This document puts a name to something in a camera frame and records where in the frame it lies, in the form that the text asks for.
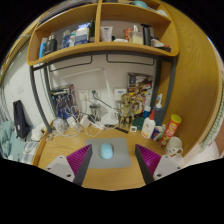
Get clear glass cup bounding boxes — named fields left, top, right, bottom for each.
left=53, top=117, right=66, bottom=134

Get tangled white cables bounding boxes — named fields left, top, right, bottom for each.
left=46, top=106, right=104, bottom=139

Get small blue packet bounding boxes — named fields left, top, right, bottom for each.
left=151, top=124, right=166, bottom=140

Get white power strip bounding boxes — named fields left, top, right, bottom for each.
left=89, top=120, right=106, bottom=131

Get grey mouse pad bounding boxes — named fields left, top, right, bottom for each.
left=84, top=137, right=132, bottom=169

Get white wall box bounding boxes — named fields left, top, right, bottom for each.
left=113, top=87, right=128, bottom=101

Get dark blue spray bottle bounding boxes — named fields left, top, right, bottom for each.
left=153, top=93, right=165, bottom=126

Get black ruler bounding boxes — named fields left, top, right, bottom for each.
left=114, top=125, right=129, bottom=134

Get green striped cloth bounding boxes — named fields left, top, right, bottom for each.
left=203, top=106, right=224, bottom=151

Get dark green round container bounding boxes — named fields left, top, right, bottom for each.
left=132, top=116, right=145, bottom=131

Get blue robot model box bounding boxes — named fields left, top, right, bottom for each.
left=50, top=84, right=78, bottom=120

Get white charger block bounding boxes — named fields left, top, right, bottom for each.
left=67, top=116, right=78, bottom=128
left=79, top=114, right=91, bottom=128

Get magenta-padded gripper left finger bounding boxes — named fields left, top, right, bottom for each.
left=43, top=143, right=93, bottom=187

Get light blue computer mouse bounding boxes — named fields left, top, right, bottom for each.
left=100, top=143, right=115, bottom=160

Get teal cloth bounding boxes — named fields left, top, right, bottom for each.
left=0, top=120, right=26, bottom=161

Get red chip can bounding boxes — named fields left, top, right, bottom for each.
left=159, top=113, right=183, bottom=146

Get white printed mug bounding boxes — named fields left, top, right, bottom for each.
left=164, top=136, right=184, bottom=157

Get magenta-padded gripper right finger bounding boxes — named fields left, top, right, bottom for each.
left=134, top=144, right=183, bottom=185

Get wooden shelf unit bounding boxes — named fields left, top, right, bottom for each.
left=26, top=0, right=181, bottom=67

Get white wall socket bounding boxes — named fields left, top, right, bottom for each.
left=77, top=89, right=88, bottom=101
left=88, top=88, right=101, bottom=100

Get colourful picture box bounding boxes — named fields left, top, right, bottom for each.
left=127, top=72, right=154, bottom=111

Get black bag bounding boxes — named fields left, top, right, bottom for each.
left=12, top=99, right=31, bottom=139

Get white desk lamp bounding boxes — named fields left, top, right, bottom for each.
left=61, top=67, right=119, bottom=126

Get brown tree figure toy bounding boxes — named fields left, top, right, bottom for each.
left=118, top=93, right=136, bottom=129

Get small blue bottle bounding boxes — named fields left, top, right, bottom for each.
left=143, top=105, right=152, bottom=118

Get white red-capped lotion bottle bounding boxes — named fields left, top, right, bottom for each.
left=140, top=109, right=157, bottom=140

